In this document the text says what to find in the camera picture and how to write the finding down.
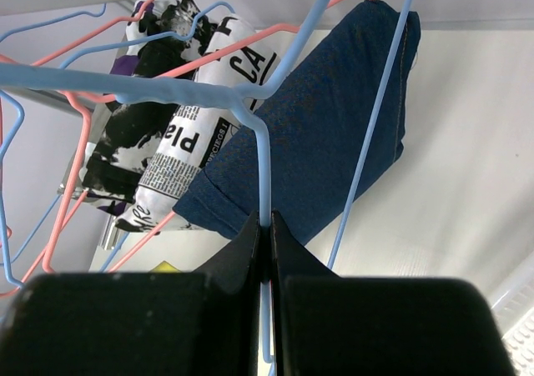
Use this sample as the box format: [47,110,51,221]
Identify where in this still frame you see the white newspaper print trousers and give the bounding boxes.
[114,40,280,233]

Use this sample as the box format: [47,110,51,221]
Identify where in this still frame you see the light blue wire hanger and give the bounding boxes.
[0,0,421,376]

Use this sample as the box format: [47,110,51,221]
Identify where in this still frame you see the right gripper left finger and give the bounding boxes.
[1,213,261,375]

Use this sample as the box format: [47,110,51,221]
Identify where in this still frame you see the white plastic basket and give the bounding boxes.
[489,253,533,375]

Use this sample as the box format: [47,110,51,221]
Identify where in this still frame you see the black white floral trousers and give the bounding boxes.
[82,0,216,203]

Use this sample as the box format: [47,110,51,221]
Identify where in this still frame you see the navy blue trousers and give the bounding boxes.
[174,0,399,243]

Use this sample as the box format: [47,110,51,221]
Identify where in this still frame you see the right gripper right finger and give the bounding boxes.
[270,212,515,375]

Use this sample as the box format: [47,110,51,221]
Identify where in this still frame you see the pink wire hanger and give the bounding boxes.
[0,0,376,298]
[1,5,127,248]

